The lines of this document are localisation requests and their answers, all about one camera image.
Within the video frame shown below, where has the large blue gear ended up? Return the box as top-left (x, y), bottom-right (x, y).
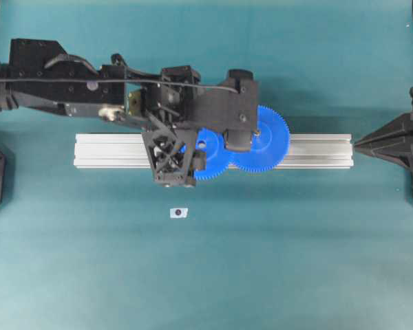
top-left (230, 105), bottom-right (290, 173)

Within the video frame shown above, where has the white marker sticker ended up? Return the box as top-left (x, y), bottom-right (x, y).
top-left (170, 208), bottom-right (189, 219)

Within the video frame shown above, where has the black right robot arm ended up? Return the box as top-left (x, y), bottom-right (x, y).
top-left (0, 38), bottom-right (258, 187)

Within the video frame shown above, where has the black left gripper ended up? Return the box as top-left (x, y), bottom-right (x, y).
top-left (354, 87), bottom-right (413, 188)

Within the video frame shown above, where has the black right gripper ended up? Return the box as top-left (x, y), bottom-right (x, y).
top-left (123, 65), bottom-right (258, 187)

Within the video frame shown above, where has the small blue gear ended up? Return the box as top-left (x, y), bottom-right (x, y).
top-left (188, 129), bottom-right (231, 180)

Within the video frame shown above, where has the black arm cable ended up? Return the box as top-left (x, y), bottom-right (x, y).
top-left (0, 77), bottom-right (238, 94)

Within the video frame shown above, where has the silver aluminium extrusion rail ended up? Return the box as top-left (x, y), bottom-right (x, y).
top-left (74, 133), bottom-right (354, 170)

